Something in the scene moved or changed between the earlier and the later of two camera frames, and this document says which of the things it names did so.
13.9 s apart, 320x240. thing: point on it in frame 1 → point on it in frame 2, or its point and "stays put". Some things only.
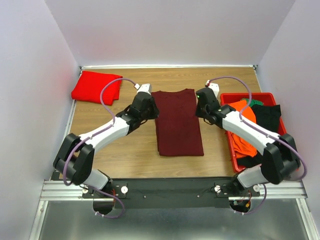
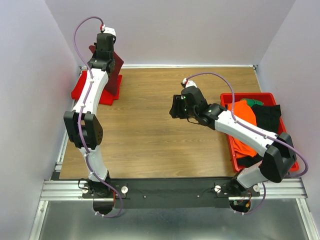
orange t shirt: x=242 y=147 stays put
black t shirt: x=267 y=116 stays put
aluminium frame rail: x=285 y=189 stays put
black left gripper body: x=153 y=110 → x=104 y=40
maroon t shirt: x=178 y=127 → x=110 y=87
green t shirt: x=253 y=102 stays put
